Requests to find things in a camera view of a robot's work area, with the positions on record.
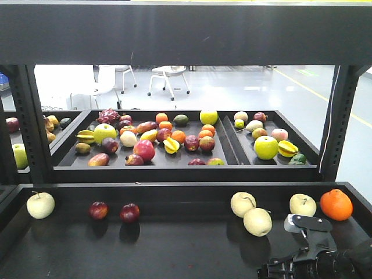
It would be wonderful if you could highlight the pink dragon fruit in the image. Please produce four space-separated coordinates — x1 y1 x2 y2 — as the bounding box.
96 108 120 124

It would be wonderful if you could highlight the large green apple left tray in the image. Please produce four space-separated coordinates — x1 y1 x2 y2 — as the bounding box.
94 123 117 145

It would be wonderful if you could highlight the black wooden fruit stand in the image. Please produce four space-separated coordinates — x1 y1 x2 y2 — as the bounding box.
1 1 371 278

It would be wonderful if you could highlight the yellow starfruit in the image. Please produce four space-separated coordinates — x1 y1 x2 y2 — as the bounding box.
163 137 180 154
278 140 299 158
76 130 95 145

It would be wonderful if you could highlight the large red apple tray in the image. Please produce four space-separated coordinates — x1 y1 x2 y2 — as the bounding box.
133 139 155 162

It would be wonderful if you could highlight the white rolling chair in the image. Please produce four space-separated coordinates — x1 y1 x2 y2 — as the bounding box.
147 65 190 101

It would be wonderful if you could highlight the yellow green apple back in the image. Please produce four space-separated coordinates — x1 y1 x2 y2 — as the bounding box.
199 110 218 125

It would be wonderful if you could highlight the yellow starfruit left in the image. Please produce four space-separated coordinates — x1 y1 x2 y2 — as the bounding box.
76 130 95 145

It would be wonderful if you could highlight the pale pear back centre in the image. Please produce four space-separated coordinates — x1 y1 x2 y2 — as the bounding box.
230 192 257 218

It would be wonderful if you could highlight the large green apple right tray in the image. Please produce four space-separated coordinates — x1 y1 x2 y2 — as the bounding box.
253 136 278 160

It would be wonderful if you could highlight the orange tangerine front right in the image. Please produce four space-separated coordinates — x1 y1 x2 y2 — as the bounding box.
320 189 353 221

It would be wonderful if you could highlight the pale pear far left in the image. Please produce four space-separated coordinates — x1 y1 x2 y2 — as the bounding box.
26 191 55 219

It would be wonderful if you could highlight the yellow starfruit right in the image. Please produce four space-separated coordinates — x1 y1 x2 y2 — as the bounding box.
278 140 299 158

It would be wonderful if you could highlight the yellow starfruit centre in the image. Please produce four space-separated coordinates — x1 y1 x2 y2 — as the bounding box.
163 137 180 154

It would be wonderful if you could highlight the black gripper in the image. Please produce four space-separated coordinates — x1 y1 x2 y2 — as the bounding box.
257 229 353 279

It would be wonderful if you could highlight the pale pear right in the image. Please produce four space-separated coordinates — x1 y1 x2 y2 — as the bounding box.
289 194 317 217

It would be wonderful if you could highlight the large green apple tray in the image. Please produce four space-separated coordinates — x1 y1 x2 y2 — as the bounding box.
253 136 278 160
94 123 117 145

